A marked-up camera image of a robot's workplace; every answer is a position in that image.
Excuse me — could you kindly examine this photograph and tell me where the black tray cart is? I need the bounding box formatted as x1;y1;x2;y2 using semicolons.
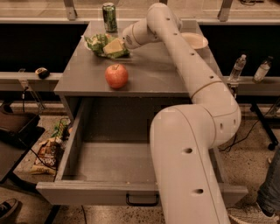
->
0;103;45;184

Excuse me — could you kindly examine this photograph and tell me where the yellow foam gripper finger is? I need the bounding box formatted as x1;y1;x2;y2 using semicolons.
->
103;38;124;54

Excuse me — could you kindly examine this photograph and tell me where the black rolling stand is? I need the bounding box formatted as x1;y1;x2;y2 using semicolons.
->
250;101;278;151

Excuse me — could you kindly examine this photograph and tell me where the person leg in jeans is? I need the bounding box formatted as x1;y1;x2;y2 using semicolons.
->
256;148;280;217

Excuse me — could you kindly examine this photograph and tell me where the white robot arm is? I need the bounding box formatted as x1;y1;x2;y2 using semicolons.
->
122;3;241;224

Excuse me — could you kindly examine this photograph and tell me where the green snack bag on floor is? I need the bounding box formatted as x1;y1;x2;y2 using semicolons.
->
52;118;70;140

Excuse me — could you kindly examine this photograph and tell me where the white bowl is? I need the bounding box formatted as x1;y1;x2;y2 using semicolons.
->
181;32;208;50

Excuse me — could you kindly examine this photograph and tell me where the brown snack bag on floor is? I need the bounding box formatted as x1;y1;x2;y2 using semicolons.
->
31;138;61;176

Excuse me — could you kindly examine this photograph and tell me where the grey sneaker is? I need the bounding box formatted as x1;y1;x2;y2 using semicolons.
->
227;203;279;224

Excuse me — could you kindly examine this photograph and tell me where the grey cabinet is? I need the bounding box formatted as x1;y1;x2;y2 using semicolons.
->
53;19;232;123

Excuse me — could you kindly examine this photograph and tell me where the black drawer handle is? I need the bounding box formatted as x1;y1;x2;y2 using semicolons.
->
125;193;159;207

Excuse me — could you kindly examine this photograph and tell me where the black shoe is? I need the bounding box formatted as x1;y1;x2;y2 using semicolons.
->
0;199;18;221

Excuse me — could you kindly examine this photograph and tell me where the yellow black tape measure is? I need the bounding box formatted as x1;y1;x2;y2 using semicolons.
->
35;67;50;79

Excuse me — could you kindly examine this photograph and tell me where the black power cable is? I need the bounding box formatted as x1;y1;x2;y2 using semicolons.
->
218;116;263;153

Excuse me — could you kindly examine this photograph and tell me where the clear water bottle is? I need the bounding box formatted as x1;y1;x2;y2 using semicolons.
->
253;56;274;83
228;54;247;82

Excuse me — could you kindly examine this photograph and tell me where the green soda can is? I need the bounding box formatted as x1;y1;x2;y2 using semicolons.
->
102;3;117;32

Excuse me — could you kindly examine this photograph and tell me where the green jalapeno chip bag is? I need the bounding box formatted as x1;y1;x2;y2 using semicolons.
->
84;33;130;59

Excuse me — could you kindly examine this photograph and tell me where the red apple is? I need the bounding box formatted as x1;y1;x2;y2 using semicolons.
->
105;64;129;89

